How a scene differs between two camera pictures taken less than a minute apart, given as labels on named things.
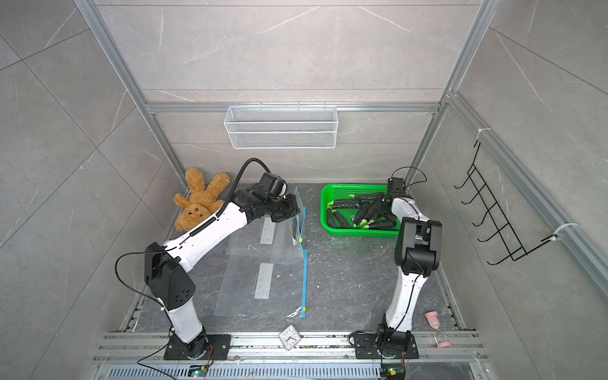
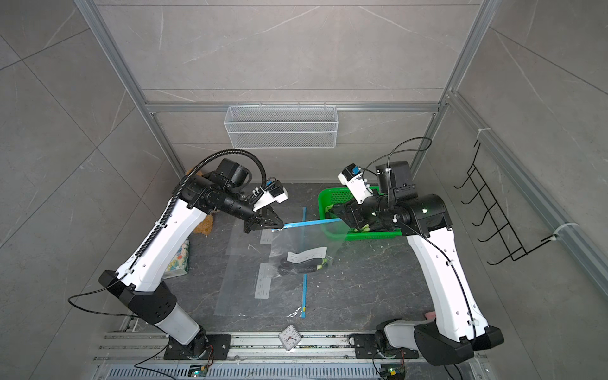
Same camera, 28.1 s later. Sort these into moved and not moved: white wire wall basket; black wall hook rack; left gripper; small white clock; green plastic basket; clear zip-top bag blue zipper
Moved: clear zip-top bag blue zipper; left gripper
Not moved: white wire wall basket; green plastic basket; small white clock; black wall hook rack
